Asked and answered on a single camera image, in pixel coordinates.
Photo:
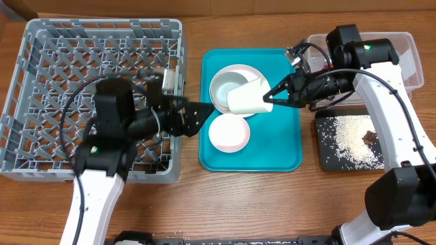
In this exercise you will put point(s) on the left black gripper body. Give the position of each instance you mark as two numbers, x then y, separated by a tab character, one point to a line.
153	121

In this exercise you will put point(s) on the grey plastic dish rack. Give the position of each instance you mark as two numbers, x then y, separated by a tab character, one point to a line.
50	97

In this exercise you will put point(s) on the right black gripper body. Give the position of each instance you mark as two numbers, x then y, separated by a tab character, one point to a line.
296	90

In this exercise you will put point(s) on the large white plate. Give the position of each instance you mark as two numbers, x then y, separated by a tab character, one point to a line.
249	72

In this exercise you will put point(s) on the white paper cup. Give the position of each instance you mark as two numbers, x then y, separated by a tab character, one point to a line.
248	98

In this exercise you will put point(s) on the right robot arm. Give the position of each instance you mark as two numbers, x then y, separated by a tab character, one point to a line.
404	196

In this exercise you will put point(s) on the white rice pile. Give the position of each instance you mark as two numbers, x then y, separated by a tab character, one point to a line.
351	139

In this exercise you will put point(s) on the small pink-white bowl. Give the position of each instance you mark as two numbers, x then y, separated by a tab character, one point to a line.
229	133

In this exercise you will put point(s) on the black rectangular tray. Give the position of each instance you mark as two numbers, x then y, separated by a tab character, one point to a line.
327	149

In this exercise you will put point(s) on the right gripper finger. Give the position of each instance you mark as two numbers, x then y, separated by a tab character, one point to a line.
284	85
289	102

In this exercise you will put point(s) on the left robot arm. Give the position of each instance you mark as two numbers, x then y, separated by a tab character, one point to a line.
126	114

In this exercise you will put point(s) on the grey bowl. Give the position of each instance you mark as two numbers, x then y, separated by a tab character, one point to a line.
222	84

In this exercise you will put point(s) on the clear plastic bin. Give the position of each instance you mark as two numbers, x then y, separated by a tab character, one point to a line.
405	47

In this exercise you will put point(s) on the teal plastic serving tray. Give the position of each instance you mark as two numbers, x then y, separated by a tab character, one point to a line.
275	142

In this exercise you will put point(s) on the brown food scrap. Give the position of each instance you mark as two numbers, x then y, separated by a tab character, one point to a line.
369	138

